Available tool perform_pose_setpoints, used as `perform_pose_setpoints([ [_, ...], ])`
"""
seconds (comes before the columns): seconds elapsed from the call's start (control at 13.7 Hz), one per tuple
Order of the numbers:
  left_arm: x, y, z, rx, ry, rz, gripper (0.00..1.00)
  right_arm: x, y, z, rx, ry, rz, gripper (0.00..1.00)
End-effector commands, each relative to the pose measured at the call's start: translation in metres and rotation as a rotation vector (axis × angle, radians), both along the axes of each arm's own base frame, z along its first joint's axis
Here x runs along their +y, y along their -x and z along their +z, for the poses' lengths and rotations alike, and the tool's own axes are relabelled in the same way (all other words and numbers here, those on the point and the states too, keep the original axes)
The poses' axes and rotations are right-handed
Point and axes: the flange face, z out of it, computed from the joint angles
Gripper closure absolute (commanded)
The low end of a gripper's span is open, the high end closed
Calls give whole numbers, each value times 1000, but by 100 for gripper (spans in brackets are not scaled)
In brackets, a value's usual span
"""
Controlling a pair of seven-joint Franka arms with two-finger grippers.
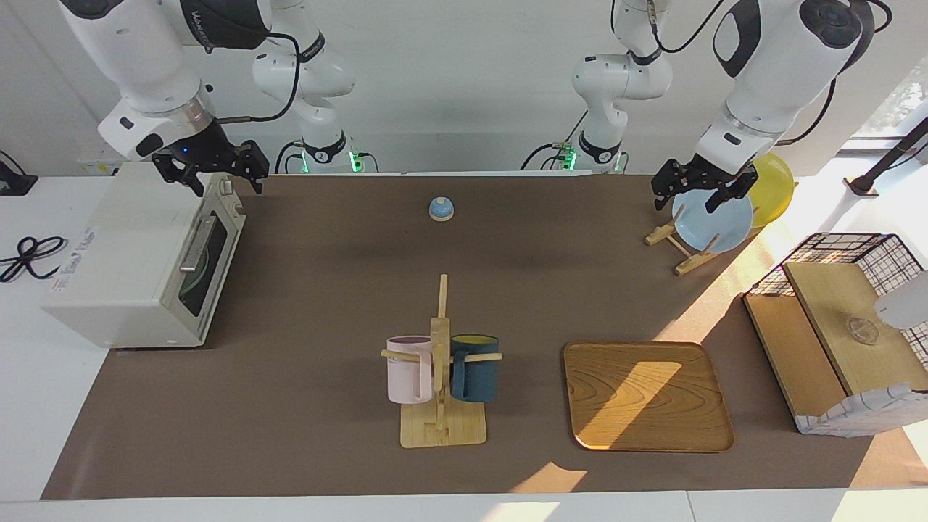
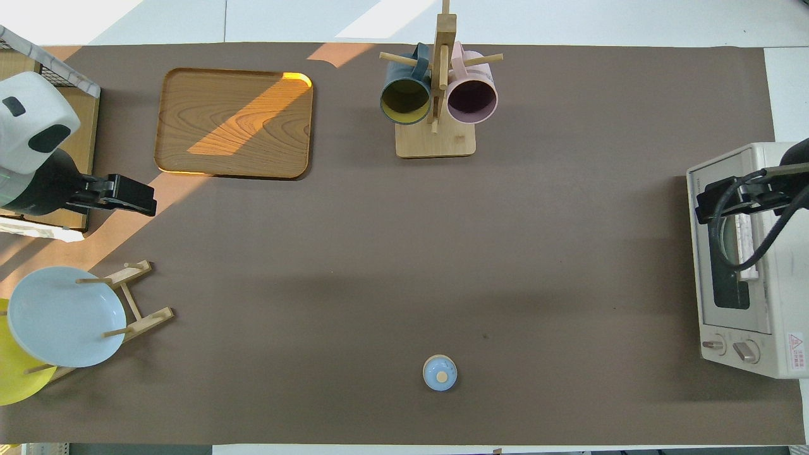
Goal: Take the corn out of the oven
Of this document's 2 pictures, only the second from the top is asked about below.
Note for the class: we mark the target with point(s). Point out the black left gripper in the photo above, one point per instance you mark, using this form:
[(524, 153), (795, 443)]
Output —
[(95, 191)]

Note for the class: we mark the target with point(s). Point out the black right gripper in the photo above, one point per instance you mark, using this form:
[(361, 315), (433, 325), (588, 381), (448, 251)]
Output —
[(770, 189)]

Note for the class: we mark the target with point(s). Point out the glass oven door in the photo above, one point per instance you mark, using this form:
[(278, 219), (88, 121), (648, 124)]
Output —
[(727, 297)]

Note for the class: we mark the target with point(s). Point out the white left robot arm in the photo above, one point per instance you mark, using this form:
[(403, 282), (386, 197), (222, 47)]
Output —
[(31, 120)]

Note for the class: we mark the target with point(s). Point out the white toaster oven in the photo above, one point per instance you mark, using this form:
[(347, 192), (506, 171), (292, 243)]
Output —
[(787, 297)]

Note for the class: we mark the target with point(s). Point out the wooden tray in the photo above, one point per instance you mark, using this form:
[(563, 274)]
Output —
[(234, 123)]

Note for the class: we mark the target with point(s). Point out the wooden plate rack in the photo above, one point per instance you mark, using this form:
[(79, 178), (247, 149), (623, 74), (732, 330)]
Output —
[(142, 319)]

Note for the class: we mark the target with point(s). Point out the light blue plate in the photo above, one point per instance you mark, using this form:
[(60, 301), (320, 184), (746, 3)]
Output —
[(63, 316)]

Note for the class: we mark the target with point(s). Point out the white checked cloth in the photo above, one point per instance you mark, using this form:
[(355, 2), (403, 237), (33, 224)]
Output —
[(63, 71)]

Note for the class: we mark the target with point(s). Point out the yellow plate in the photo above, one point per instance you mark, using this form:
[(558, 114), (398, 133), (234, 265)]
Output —
[(16, 379)]

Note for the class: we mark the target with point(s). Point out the pink mug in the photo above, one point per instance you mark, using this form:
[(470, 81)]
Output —
[(472, 101)]

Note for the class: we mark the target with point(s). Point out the brown table mat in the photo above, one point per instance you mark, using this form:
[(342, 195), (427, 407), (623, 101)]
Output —
[(404, 265)]

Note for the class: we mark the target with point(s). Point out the dark blue mug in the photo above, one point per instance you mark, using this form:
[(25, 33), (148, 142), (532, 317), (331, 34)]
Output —
[(404, 101)]

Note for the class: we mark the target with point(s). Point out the wooden mug tree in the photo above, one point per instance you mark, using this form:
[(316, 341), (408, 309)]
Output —
[(436, 139)]

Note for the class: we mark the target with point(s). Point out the blue service bell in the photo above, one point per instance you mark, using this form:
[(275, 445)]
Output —
[(440, 373)]

